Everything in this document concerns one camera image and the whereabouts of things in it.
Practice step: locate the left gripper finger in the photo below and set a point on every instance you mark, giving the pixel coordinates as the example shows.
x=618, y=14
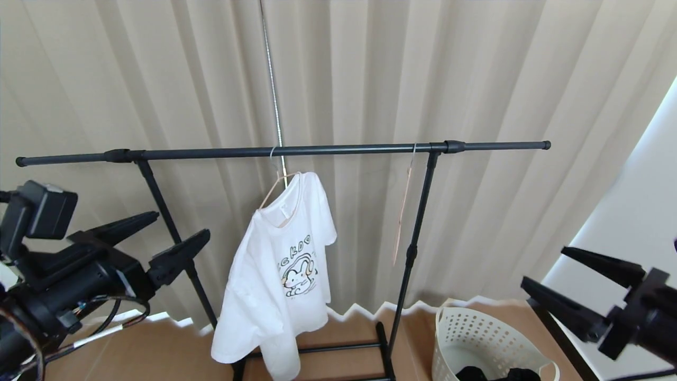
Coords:
x=116, y=227
x=172, y=262

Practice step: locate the metal curtain wand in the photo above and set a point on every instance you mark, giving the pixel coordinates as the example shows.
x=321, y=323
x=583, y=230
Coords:
x=271, y=74

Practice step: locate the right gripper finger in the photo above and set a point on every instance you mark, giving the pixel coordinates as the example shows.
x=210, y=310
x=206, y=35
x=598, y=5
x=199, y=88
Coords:
x=576, y=315
x=616, y=270

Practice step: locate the white printed T-shirt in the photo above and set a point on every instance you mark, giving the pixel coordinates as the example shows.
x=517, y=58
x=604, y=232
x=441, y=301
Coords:
x=264, y=296

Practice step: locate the beige curtain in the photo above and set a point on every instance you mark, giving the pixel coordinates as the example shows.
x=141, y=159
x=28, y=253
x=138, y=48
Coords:
x=476, y=79

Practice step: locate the black shorts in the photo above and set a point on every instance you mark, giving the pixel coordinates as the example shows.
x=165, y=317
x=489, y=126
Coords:
x=476, y=374

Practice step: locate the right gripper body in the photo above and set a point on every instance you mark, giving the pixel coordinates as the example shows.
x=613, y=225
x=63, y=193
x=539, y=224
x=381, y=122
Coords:
x=645, y=312

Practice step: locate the white laundry basket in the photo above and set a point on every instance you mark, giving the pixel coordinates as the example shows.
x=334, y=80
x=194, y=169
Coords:
x=476, y=333

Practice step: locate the black clothes rack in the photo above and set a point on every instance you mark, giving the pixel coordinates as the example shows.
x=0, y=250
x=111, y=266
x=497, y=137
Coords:
x=317, y=151

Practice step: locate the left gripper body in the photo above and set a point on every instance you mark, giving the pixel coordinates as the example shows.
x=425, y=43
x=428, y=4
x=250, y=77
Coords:
x=90, y=280

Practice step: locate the pink clothes hanger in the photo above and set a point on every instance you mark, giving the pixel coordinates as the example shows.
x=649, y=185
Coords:
x=403, y=211
x=272, y=191

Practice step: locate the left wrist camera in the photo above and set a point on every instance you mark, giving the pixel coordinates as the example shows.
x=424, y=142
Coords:
x=47, y=211

